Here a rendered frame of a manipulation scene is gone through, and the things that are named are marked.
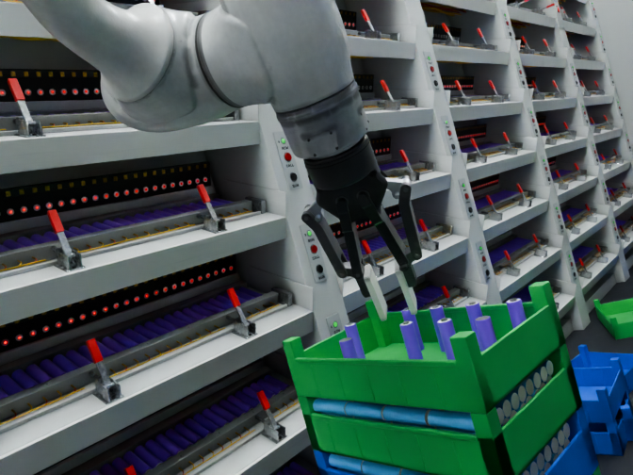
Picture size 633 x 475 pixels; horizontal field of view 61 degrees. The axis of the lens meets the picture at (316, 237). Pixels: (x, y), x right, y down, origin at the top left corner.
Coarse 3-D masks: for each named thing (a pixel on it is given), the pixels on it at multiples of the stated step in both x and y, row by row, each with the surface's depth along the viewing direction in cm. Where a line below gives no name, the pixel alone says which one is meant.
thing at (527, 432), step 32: (576, 384) 66; (320, 416) 72; (480, 416) 53; (544, 416) 60; (320, 448) 74; (352, 448) 69; (384, 448) 64; (416, 448) 61; (448, 448) 57; (480, 448) 54; (512, 448) 55
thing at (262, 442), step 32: (224, 384) 109; (256, 384) 111; (288, 384) 115; (160, 416) 98; (192, 416) 101; (224, 416) 101; (256, 416) 101; (288, 416) 104; (96, 448) 89; (128, 448) 92; (160, 448) 92; (192, 448) 91; (224, 448) 95; (256, 448) 95; (288, 448) 98
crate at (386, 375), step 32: (544, 288) 65; (384, 320) 86; (544, 320) 64; (288, 352) 74; (320, 352) 79; (384, 352) 82; (480, 352) 54; (512, 352) 58; (544, 352) 62; (320, 384) 71; (352, 384) 66; (384, 384) 62; (416, 384) 58; (448, 384) 55; (480, 384) 53; (512, 384) 57
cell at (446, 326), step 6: (444, 318) 67; (438, 324) 66; (444, 324) 66; (450, 324) 66; (444, 330) 66; (450, 330) 66; (444, 336) 66; (450, 336) 66; (444, 342) 66; (450, 348) 66; (450, 354) 66
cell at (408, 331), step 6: (402, 324) 70; (408, 324) 70; (402, 330) 70; (408, 330) 70; (414, 330) 70; (408, 336) 70; (414, 336) 70; (408, 342) 70; (414, 342) 70; (408, 348) 70; (414, 348) 70; (408, 354) 70; (414, 354) 70; (420, 354) 70
